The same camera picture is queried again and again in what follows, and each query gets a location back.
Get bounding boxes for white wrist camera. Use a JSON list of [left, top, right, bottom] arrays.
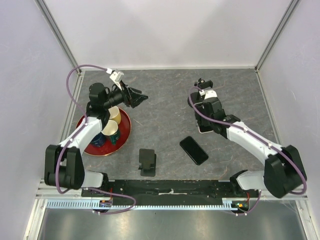
[[105, 68, 124, 84], [198, 89, 218, 100]]

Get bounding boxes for blue mug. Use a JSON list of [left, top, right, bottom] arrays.
[[90, 132, 106, 148]]

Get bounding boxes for front aluminium rail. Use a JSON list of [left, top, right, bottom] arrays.
[[34, 178, 308, 200]]

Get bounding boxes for black round-base phone holder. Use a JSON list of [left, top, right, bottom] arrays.
[[189, 78, 213, 105]]

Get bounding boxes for left aluminium frame post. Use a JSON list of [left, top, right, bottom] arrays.
[[35, 0, 78, 67]]

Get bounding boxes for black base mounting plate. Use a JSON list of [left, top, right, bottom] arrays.
[[81, 179, 258, 200]]

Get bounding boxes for pink-case smartphone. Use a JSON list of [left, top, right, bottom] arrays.
[[197, 102, 214, 133]]

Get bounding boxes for yellow cup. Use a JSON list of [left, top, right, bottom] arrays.
[[108, 106, 122, 125]]

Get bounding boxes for green mug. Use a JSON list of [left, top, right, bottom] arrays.
[[108, 131, 121, 146]]

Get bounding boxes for cream paper cup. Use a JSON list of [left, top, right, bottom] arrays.
[[101, 120, 119, 136]]

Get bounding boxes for right aluminium frame post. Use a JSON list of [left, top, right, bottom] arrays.
[[254, 0, 301, 73]]

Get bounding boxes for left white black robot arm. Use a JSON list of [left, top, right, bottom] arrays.
[[44, 82, 148, 197]]

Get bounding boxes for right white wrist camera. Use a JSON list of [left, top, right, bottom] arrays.
[[198, 89, 218, 100]]

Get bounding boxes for black smartphone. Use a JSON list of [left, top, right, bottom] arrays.
[[179, 136, 209, 166]]

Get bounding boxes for aluminium frame post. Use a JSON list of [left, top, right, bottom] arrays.
[[35, 0, 78, 67], [254, 0, 301, 73]]

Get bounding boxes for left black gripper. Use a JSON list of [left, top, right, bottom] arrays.
[[103, 80, 148, 109]]

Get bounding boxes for black folding phone stand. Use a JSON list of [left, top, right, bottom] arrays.
[[138, 148, 157, 177]]

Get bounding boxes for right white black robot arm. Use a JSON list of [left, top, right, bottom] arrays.
[[188, 96, 307, 199]]

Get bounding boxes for slotted cable duct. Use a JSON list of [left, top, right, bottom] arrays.
[[46, 199, 238, 211]]

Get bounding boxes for red round tray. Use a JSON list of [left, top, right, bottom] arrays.
[[84, 108, 132, 157]]

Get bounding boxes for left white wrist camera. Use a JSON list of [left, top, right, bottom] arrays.
[[105, 68, 124, 84]]

